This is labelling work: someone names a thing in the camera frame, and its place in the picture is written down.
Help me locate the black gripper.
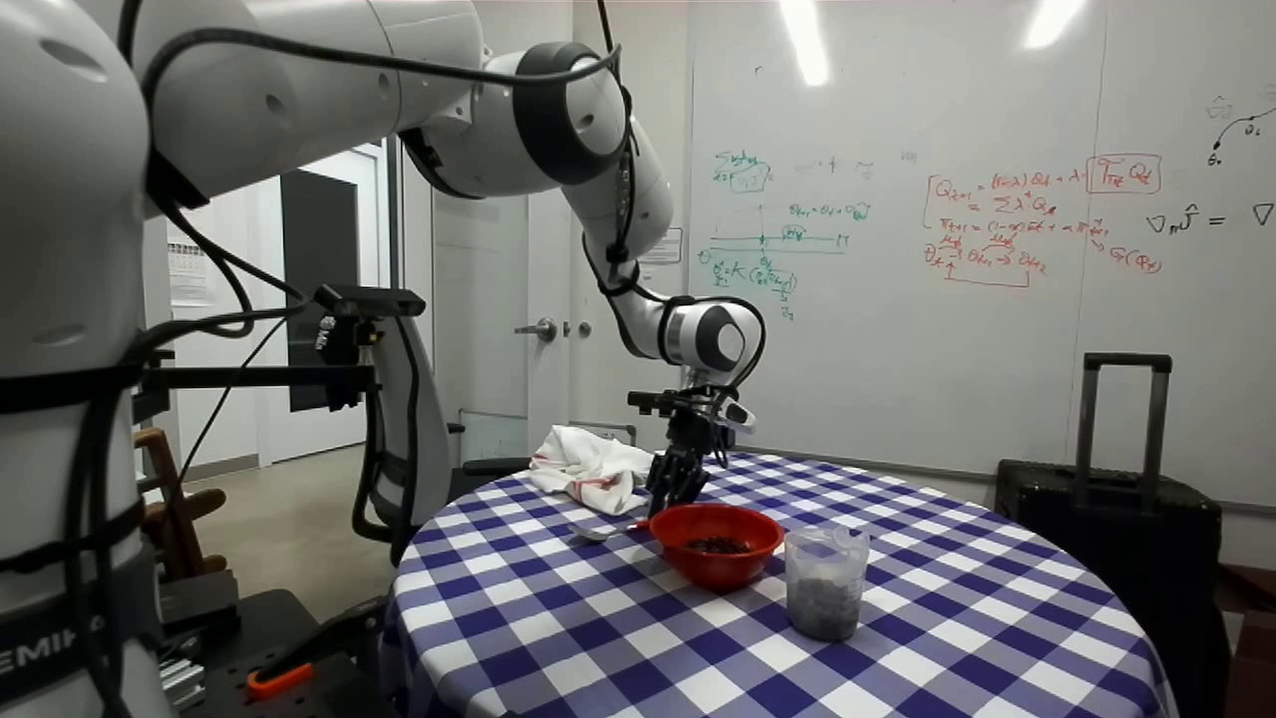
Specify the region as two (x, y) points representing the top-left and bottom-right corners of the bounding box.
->
(645, 395), (758, 519)

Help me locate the orange plastic bowl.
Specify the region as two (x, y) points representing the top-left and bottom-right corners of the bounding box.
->
(645, 498), (787, 593)

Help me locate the transparent plastic cup bowl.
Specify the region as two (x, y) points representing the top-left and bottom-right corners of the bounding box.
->
(781, 519), (874, 646)

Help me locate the white cloth with orange stripes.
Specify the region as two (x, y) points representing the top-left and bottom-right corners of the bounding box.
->
(524, 421), (659, 519)

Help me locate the blue white checkered tablecloth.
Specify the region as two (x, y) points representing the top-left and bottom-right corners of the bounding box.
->
(386, 448), (1180, 718)

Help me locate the grey mesh office chair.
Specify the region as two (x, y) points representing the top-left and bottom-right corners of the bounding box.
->
(348, 311), (459, 563)

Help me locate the black horizontal mounting bar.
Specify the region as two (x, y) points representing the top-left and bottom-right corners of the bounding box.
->
(132, 348), (385, 418)

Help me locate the black wheeled suitcase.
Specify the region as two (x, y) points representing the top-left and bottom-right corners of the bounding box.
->
(992, 349), (1229, 718)

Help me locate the black equipment cart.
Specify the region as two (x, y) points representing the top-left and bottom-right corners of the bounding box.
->
(155, 569), (403, 718)

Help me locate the brown wooden stand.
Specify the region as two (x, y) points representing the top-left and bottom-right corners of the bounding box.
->
(132, 421), (232, 582)

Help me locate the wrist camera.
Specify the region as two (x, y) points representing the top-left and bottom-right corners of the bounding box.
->
(625, 384), (716, 418)

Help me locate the white door with handle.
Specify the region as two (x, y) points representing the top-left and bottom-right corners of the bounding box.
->
(430, 184), (632, 464)

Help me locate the wall whiteboard with writing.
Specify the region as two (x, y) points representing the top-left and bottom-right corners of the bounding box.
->
(681, 0), (1276, 512)

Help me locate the black camera on mount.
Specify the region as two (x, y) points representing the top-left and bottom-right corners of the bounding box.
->
(313, 280), (430, 361)

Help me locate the orange handled tool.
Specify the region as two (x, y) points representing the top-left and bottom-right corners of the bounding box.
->
(240, 658), (318, 707)

